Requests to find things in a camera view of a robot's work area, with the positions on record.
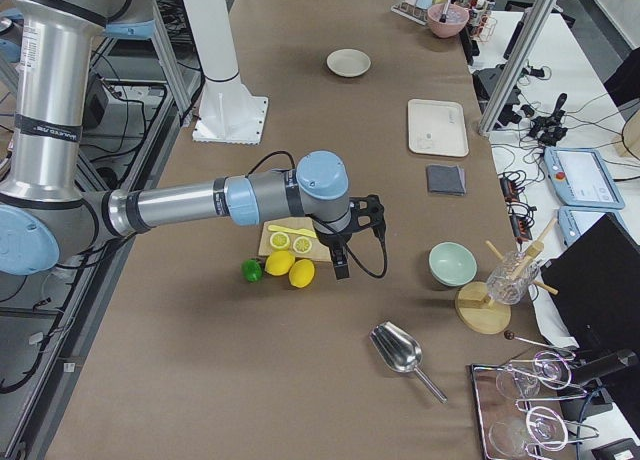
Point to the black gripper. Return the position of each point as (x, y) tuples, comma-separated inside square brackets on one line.
[(332, 240)]

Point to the beige rectangular tray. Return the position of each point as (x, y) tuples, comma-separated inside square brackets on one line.
[(436, 128)]

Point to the whole yellow lemon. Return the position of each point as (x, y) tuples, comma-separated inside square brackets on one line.
[(279, 263), (301, 273)]

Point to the lemon half slice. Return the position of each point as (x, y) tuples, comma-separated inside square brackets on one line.
[(279, 241), (302, 245)]

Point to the yellow plastic knife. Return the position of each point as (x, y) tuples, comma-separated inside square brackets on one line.
[(297, 231)]

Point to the wooden cutting board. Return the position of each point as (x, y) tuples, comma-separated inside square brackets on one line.
[(295, 235)]

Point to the green lime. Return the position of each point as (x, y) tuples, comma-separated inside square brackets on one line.
[(252, 270)]

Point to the metal scoop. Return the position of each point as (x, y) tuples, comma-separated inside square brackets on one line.
[(402, 353)]

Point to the mint green bowl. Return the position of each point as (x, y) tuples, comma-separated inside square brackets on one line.
[(452, 264)]

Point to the dark grey folded cloth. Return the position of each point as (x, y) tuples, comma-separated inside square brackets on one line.
[(444, 179)]

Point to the wooden mug tree stand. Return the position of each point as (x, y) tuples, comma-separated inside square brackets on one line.
[(484, 315)]

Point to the clear glass on stand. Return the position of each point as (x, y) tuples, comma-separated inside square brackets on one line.
[(511, 279)]

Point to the round beige plate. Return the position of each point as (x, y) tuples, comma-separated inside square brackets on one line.
[(348, 63)]

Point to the black device case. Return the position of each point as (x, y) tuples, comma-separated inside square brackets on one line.
[(485, 82)]

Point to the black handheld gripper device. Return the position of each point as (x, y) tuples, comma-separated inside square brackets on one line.
[(548, 130)]

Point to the black laptop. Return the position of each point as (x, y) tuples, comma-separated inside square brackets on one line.
[(597, 278)]

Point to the metal muddler with black tip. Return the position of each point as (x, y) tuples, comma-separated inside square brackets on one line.
[(445, 7)]

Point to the pink bowl with ice cubes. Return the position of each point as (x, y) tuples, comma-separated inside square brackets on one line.
[(456, 19)]

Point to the white camera post with base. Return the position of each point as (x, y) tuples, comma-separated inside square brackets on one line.
[(228, 112)]

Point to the white wire cup rack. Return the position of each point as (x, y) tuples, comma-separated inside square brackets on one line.
[(410, 12)]

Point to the aluminium frame post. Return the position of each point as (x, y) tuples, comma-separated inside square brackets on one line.
[(529, 34)]

